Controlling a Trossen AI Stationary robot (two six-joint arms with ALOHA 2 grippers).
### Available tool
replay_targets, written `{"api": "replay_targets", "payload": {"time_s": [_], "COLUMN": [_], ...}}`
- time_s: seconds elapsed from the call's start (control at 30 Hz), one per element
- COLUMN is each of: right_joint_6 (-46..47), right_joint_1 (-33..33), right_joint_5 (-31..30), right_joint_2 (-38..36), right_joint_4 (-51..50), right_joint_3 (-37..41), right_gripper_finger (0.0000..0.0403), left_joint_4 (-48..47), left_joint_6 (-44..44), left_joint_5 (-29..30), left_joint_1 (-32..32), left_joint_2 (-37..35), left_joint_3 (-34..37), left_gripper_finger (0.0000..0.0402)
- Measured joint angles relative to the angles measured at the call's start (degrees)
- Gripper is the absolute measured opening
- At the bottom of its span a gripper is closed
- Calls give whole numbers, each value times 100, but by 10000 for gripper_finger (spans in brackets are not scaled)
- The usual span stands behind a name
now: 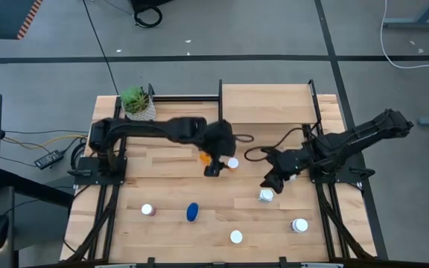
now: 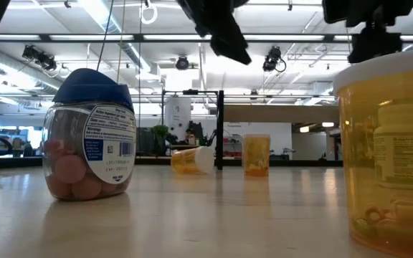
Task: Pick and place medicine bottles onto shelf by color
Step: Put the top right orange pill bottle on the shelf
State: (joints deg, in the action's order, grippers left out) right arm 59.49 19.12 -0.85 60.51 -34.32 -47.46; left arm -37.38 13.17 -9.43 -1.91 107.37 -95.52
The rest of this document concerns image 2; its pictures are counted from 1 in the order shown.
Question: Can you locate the amber pill bottle white cap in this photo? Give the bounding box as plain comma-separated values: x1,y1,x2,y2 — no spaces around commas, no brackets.
170,145,215,176
333,48,413,258
242,133,271,178

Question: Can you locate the clear bottle blue cap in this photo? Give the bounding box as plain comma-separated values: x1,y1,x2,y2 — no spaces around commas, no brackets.
41,67,138,201

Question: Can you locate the black ceiling spotlight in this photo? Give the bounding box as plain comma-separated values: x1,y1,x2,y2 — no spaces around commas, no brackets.
262,45,287,73
174,55,191,72
22,44,59,72

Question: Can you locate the black background rack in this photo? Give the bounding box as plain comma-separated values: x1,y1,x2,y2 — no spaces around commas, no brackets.
161,88,220,158

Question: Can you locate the white cylindrical tank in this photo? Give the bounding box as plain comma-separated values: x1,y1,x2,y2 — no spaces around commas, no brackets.
163,95,193,143

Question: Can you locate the red white background equipment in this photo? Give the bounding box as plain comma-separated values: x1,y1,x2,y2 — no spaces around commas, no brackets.
223,135,245,158

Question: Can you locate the small background plant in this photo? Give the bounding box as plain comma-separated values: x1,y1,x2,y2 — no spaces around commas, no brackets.
151,124,171,156

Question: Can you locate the white hanging ring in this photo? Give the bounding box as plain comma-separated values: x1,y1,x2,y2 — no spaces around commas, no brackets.
140,1,158,25

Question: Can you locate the black overhead frame beam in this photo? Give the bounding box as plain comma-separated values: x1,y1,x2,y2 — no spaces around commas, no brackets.
0,33,413,44

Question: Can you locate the tan hanging cable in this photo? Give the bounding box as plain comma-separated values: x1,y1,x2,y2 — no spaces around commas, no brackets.
115,0,127,85

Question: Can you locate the wooden shelf black metal frame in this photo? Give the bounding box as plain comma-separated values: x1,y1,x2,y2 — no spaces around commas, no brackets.
216,89,340,171

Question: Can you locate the black hanging cable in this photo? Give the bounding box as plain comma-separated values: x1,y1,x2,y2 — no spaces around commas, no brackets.
95,0,115,72

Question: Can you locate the black aluminium frame rail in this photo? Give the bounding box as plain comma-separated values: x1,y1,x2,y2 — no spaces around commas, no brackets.
0,154,343,171

